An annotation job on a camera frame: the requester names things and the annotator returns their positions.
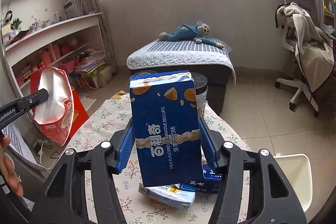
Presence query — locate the blue biscuit box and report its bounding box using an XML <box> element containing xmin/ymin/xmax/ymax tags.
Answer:
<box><xmin>129</xmin><ymin>71</ymin><xmax>203</xmax><ymax>187</ymax></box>

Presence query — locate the person's hand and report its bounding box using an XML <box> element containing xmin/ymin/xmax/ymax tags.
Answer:
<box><xmin>1</xmin><ymin>135</ymin><xmax>23</xmax><ymax>198</ymax></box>

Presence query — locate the beige blanket on chair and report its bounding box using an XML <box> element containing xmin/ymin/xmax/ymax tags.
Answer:
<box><xmin>275</xmin><ymin>2</ymin><xmax>335</xmax><ymax>93</ymax></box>

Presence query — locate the small light blue box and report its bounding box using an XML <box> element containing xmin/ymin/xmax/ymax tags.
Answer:
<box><xmin>138</xmin><ymin>183</ymin><xmax>195</xmax><ymax>210</ymax></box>

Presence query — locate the right clear jar black lid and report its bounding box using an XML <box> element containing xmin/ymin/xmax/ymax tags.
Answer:
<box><xmin>191</xmin><ymin>72</ymin><xmax>208</xmax><ymax>117</ymax></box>

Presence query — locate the white office chair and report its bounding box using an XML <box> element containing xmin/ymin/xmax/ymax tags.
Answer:
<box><xmin>274</xmin><ymin>2</ymin><xmax>336</xmax><ymax>118</ymax></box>

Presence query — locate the white plastic trash bin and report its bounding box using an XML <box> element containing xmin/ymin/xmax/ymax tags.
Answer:
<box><xmin>274</xmin><ymin>153</ymin><xmax>313</xmax><ymax>212</ymax></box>

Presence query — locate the yellow snack packet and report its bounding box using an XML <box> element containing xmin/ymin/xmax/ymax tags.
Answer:
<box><xmin>110</xmin><ymin>90</ymin><xmax>129</xmax><ymax>100</ymax></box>

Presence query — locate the white bookshelf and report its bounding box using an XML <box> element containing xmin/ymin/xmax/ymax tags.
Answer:
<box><xmin>1</xmin><ymin>0</ymin><xmax>113</xmax><ymax>97</ymax></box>

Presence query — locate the blue monkey plush toy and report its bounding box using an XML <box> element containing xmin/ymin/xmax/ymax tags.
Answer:
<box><xmin>158</xmin><ymin>20</ymin><xmax>224</xmax><ymax>49</ymax></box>

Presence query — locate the clear jar black lid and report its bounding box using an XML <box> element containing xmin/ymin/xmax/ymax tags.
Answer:
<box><xmin>191</xmin><ymin>72</ymin><xmax>208</xmax><ymax>117</ymax></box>
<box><xmin>132</xmin><ymin>70</ymin><xmax>157</xmax><ymax>78</ymax></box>

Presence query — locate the red white snack bag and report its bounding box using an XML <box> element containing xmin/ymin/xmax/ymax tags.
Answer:
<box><xmin>30</xmin><ymin>67</ymin><xmax>74</xmax><ymax>145</ymax></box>

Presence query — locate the floral tablecloth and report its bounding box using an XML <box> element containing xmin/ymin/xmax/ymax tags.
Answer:
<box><xmin>66</xmin><ymin>94</ymin><xmax>251</xmax><ymax>223</ymax></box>

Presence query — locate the dark blue flat box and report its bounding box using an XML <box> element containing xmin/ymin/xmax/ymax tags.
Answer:
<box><xmin>177</xmin><ymin>165</ymin><xmax>222</xmax><ymax>194</ymax></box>

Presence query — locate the wooden desk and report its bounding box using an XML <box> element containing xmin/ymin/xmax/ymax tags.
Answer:
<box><xmin>322</xmin><ymin>0</ymin><xmax>335</xmax><ymax>36</ymax></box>

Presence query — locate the quilted blue white blanket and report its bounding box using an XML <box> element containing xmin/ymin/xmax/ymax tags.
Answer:
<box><xmin>126</xmin><ymin>38</ymin><xmax>236</xmax><ymax>84</ymax></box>

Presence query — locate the red cardboard box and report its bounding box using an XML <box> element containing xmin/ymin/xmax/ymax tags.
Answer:
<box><xmin>68</xmin><ymin>89</ymin><xmax>89</xmax><ymax>139</ymax></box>

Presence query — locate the left clear jar black lid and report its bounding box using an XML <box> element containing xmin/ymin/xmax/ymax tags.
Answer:
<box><xmin>132</xmin><ymin>70</ymin><xmax>157</xmax><ymax>78</ymax></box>

